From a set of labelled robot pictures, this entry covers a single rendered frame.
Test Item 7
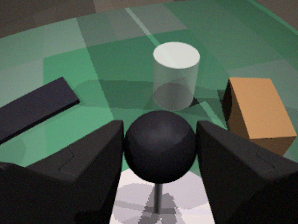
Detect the tan rectangular block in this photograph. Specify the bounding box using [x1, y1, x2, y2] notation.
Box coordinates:
[222, 77, 297, 156]

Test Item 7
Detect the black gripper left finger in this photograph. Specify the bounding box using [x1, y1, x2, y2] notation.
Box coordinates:
[0, 120, 124, 224]

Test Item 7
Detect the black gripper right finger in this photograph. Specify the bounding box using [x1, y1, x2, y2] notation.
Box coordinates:
[196, 120, 298, 224]

